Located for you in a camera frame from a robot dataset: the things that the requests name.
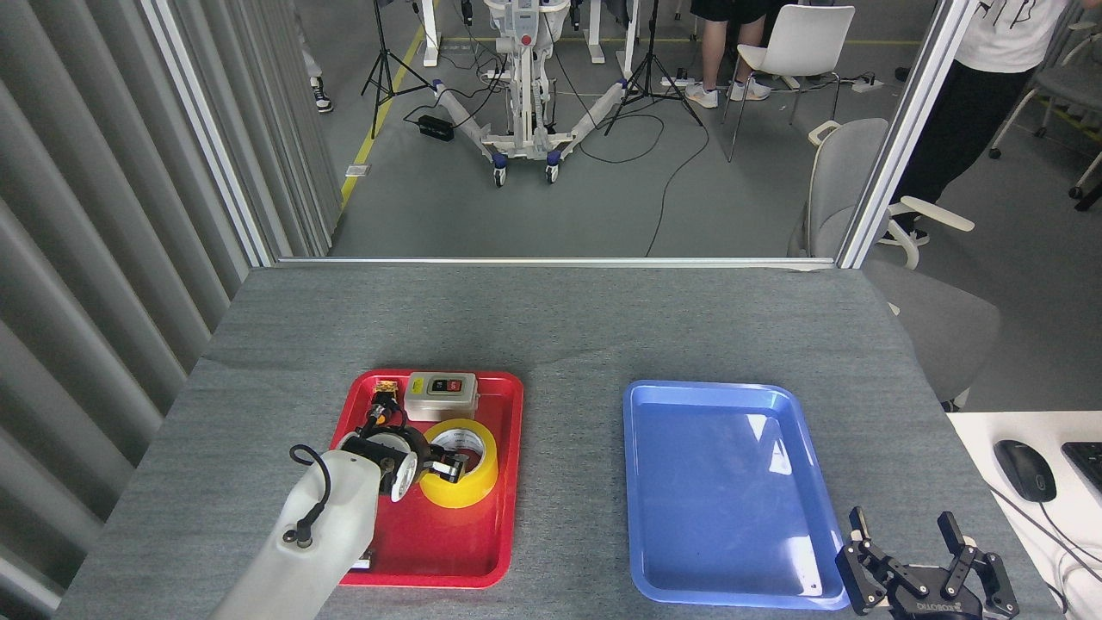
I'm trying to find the silver frame rail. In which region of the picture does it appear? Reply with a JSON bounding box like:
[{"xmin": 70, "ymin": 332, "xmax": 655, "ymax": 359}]
[{"xmin": 275, "ymin": 256, "xmax": 836, "ymax": 269}]

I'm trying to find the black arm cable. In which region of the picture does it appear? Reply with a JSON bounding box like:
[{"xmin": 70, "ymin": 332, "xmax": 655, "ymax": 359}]
[{"xmin": 289, "ymin": 443, "xmax": 333, "ymax": 546}]

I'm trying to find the grey chair on castors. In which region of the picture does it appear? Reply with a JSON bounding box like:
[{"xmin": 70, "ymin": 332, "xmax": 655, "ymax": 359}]
[{"xmin": 988, "ymin": 17, "xmax": 1102, "ymax": 212}]

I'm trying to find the black floor cable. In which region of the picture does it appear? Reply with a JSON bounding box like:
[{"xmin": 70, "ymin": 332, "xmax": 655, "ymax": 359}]
[{"xmin": 579, "ymin": 82, "xmax": 711, "ymax": 257}]

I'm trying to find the white desk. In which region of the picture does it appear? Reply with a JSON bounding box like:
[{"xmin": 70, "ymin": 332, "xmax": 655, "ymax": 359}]
[{"xmin": 945, "ymin": 410, "xmax": 1102, "ymax": 620}]

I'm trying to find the silver frame post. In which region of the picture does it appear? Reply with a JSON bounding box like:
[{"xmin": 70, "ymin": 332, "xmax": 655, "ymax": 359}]
[
  {"xmin": 142, "ymin": 0, "xmax": 278, "ymax": 268},
  {"xmin": 835, "ymin": 0, "xmax": 982, "ymax": 270}
]

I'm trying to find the black computer mouse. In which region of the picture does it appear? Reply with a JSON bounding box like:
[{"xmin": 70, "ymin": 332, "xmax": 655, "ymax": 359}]
[{"xmin": 993, "ymin": 439, "xmax": 1058, "ymax": 504}]

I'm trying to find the grey pleated curtain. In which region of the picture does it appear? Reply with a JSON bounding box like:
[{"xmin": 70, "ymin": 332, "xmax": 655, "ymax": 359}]
[{"xmin": 0, "ymin": 0, "xmax": 344, "ymax": 620}]

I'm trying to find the person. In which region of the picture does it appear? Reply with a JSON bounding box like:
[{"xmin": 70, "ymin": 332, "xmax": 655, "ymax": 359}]
[
  {"xmin": 684, "ymin": 0, "xmax": 806, "ymax": 109},
  {"xmin": 297, "ymin": 34, "xmax": 334, "ymax": 114},
  {"xmin": 878, "ymin": 0, "xmax": 1073, "ymax": 248}
]

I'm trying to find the black keyboard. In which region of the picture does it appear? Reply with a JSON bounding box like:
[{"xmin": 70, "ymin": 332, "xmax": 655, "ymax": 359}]
[{"xmin": 1061, "ymin": 441, "xmax": 1102, "ymax": 507}]

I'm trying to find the white plastic chair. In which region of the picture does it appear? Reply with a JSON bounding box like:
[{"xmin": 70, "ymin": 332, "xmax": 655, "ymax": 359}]
[{"xmin": 721, "ymin": 4, "xmax": 857, "ymax": 163}]

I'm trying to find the white stand on wheels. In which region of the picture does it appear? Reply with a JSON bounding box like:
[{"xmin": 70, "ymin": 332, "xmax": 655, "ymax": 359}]
[{"xmin": 430, "ymin": 0, "xmax": 629, "ymax": 186}]

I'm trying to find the grey switch box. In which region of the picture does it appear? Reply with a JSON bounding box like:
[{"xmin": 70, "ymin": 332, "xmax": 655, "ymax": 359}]
[{"xmin": 404, "ymin": 371, "xmax": 480, "ymax": 423}]

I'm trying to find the grey office chair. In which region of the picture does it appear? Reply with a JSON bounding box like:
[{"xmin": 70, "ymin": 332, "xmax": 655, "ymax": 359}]
[{"xmin": 788, "ymin": 118, "xmax": 1001, "ymax": 412}]

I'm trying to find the yellow tape roll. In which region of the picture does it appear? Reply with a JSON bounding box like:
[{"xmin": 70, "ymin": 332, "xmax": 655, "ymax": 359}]
[{"xmin": 419, "ymin": 418, "xmax": 499, "ymax": 509}]

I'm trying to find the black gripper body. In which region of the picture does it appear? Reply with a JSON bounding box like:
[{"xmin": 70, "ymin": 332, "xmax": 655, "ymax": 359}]
[
  {"xmin": 891, "ymin": 567, "xmax": 982, "ymax": 620},
  {"xmin": 343, "ymin": 426, "xmax": 431, "ymax": 483}
]

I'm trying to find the red plastic tray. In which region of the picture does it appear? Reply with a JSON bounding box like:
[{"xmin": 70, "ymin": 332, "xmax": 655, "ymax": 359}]
[{"xmin": 327, "ymin": 369, "xmax": 524, "ymax": 590}]

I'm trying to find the black tripod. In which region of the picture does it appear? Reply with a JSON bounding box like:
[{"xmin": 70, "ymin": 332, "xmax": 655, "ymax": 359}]
[
  {"xmin": 360, "ymin": 0, "xmax": 436, "ymax": 140},
  {"xmin": 603, "ymin": 0, "xmax": 705, "ymax": 137}
]

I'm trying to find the blue plastic tray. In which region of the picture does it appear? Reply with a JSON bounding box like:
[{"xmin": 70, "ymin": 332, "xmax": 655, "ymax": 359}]
[{"xmin": 622, "ymin": 380, "xmax": 856, "ymax": 611}]

